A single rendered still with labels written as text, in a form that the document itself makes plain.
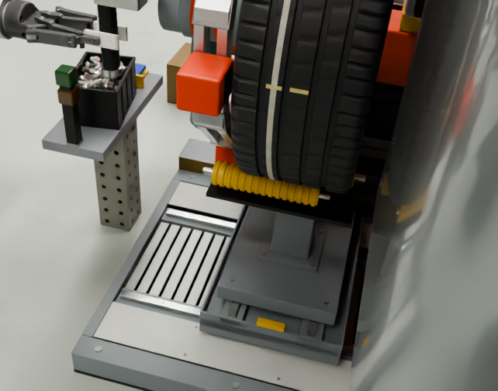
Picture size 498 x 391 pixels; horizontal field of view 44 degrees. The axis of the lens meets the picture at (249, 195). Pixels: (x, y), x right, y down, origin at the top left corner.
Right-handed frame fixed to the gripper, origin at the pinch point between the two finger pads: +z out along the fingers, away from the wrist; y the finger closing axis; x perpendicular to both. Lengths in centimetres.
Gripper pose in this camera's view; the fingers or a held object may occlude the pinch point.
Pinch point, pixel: (106, 35)
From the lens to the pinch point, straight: 129.0
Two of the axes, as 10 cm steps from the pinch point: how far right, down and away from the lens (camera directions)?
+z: 9.7, 2.1, -1.4
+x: 0.7, -7.7, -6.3
